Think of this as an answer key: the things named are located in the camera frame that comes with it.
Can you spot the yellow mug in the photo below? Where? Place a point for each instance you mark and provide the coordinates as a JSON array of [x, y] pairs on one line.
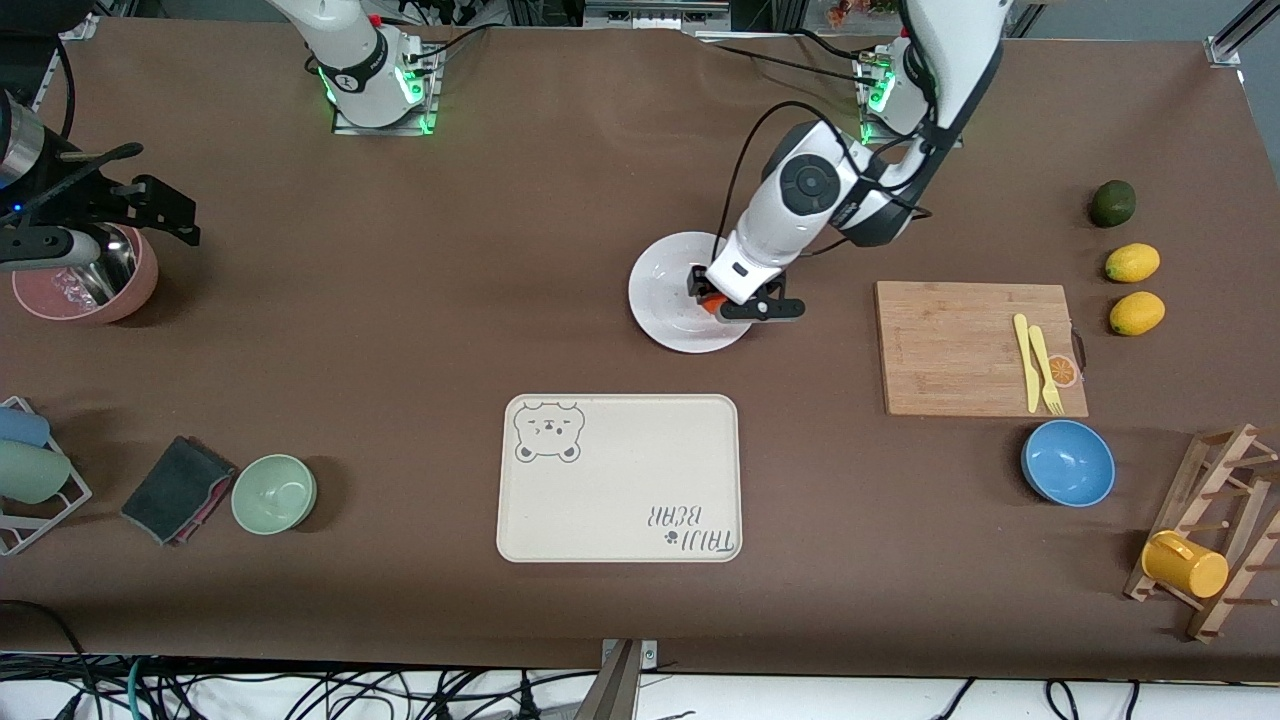
[[1185, 568]]

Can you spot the grey camera pole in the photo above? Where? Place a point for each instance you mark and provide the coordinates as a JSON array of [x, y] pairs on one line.
[[610, 695]]

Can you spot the wooden cutting board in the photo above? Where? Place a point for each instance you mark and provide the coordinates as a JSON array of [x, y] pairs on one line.
[[950, 340]]

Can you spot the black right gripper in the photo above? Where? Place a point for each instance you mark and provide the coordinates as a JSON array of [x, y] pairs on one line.
[[100, 203]]

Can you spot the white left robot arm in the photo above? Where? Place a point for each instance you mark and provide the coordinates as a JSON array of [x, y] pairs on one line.
[[960, 50]]

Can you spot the orange mandarin fruit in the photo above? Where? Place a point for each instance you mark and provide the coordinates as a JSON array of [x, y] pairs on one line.
[[712, 305]]

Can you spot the yellow plastic knife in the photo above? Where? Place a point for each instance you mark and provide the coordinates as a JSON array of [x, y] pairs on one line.
[[1028, 370]]

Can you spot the blue bowl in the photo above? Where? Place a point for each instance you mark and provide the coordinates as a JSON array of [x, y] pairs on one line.
[[1068, 462]]

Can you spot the aluminium corner frame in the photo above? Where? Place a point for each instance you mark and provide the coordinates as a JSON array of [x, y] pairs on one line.
[[1225, 52]]

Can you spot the blue cup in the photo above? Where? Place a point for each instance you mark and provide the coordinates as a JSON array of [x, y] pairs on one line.
[[20, 427]]

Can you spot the wooden mug rack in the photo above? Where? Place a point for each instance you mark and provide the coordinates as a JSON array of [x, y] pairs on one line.
[[1218, 470]]

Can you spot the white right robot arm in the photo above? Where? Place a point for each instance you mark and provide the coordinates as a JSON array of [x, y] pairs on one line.
[[350, 60]]

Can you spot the green cup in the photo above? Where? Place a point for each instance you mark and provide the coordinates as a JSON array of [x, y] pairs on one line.
[[30, 472]]

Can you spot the brown table cover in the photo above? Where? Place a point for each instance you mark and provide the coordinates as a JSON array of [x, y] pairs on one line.
[[400, 300]]

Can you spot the pink folded cloth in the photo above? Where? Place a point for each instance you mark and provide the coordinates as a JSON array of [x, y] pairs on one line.
[[212, 507]]

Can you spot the dark grey folded cloth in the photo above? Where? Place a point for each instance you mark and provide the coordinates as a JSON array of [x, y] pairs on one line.
[[170, 488]]

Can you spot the dark green lime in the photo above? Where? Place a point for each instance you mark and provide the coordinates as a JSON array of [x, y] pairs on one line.
[[1112, 204]]

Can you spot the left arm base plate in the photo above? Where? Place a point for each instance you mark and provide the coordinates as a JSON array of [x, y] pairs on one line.
[[875, 141]]

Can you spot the cream bear print tray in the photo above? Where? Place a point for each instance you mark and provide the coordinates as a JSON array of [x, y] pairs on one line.
[[620, 480]]

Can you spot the grey aluminium frame bar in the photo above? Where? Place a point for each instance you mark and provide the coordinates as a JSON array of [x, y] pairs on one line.
[[650, 12]]

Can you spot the orange slice piece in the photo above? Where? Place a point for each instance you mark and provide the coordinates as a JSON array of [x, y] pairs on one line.
[[1062, 371]]

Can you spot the white round plate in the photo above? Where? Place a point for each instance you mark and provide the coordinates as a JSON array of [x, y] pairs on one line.
[[660, 300]]

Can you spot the clear plastic ice pieces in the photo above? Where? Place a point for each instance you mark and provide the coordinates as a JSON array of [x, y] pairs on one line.
[[68, 290]]

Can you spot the pink bowl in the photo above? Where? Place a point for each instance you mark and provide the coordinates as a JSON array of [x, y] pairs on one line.
[[135, 290]]

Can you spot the pale green bowl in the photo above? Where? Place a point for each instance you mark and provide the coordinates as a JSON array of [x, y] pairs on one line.
[[275, 495]]

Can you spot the metal clamp bracket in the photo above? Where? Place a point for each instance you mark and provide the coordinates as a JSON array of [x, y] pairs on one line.
[[648, 655]]

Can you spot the metal scoop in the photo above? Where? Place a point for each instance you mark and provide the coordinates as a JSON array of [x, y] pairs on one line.
[[110, 275]]

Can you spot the colourful toy pile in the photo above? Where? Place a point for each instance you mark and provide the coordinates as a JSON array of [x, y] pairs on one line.
[[860, 8]]

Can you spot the yellow lemon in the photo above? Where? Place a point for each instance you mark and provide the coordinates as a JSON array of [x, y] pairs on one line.
[[1137, 313], [1132, 263]]

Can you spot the small metal corner bracket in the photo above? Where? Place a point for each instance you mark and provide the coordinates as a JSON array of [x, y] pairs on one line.
[[80, 27]]

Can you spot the yellow plastic fork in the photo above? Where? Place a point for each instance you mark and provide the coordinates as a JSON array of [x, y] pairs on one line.
[[1043, 360]]

